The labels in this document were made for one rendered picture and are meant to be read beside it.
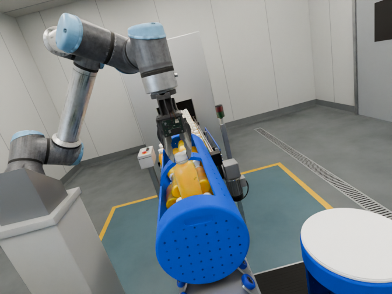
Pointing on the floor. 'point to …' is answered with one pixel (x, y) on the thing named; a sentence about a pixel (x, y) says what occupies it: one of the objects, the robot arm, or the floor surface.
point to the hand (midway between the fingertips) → (180, 156)
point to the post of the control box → (154, 180)
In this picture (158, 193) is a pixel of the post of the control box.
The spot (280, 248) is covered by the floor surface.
